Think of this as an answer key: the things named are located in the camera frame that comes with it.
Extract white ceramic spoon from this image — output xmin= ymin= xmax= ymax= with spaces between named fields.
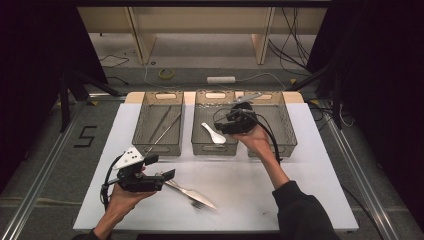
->
xmin=200 ymin=122 xmax=227 ymax=145

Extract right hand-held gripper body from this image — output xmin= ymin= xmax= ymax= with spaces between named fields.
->
xmin=228 ymin=92 xmax=264 ymax=135

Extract black and white cable tangle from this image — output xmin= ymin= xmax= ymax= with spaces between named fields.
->
xmin=307 ymin=97 xmax=355 ymax=129

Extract person's left hand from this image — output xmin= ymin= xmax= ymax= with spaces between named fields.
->
xmin=107 ymin=182 xmax=158 ymax=217

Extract light wooden shelf unit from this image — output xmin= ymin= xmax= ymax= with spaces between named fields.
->
xmin=77 ymin=6 xmax=329 ymax=66

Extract hanging black cable bundle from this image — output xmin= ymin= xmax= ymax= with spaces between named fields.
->
xmin=268 ymin=7 xmax=313 ymax=73

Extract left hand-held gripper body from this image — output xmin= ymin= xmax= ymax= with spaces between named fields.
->
xmin=113 ymin=146 xmax=166 ymax=194

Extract right hand-held gripper black cable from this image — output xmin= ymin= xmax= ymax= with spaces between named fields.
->
xmin=212 ymin=107 xmax=284 ymax=165

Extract hand-held gripper black cable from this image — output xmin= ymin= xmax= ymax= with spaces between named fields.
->
xmin=100 ymin=154 xmax=123 ymax=211
xmin=212 ymin=107 xmax=284 ymax=165

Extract thin black floor cable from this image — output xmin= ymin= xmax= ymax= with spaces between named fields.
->
xmin=99 ymin=54 xmax=130 ymax=69

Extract person's right hand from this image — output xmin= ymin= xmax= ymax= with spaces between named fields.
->
xmin=232 ymin=124 xmax=278 ymax=165

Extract black curtain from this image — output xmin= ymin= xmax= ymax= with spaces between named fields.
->
xmin=306 ymin=0 xmax=424 ymax=231
xmin=0 ymin=0 xmax=108 ymax=193

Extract long black floor cable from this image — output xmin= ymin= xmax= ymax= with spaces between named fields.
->
xmin=339 ymin=184 xmax=385 ymax=240

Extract aluminium floor rail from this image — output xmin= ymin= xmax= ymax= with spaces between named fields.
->
xmin=322 ymin=113 xmax=401 ymax=240
xmin=0 ymin=99 xmax=88 ymax=240

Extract white power strip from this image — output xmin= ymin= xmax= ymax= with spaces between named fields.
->
xmin=206 ymin=76 xmax=236 ymax=85

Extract black metal stand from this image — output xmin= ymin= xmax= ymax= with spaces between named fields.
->
xmin=58 ymin=69 xmax=122 ymax=133
xmin=286 ymin=63 xmax=345 ymax=130

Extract white table mat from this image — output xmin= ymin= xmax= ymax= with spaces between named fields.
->
xmin=73 ymin=102 xmax=360 ymax=233

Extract metal chopstick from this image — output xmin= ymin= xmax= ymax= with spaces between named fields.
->
xmin=145 ymin=112 xmax=183 ymax=156
xmin=147 ymin=105 xmax=173 ymax=144

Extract left hand-held gripper black cable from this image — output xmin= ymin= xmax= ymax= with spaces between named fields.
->
xmin=100 ymin=154 xmax=123 ymax=211

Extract grey transparent plastic bin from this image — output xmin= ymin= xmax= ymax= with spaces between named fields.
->
xmin=131 ymin=90 xmax=185 ymax=157
xmin=191 ymin=89 xmax=239 ymax=156
xmin=242 ymin=90 xmax=298 ymax=158

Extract yellow tape roll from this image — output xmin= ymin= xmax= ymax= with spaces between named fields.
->
xmin=157 ymin=68 xmax=176 ymax=81

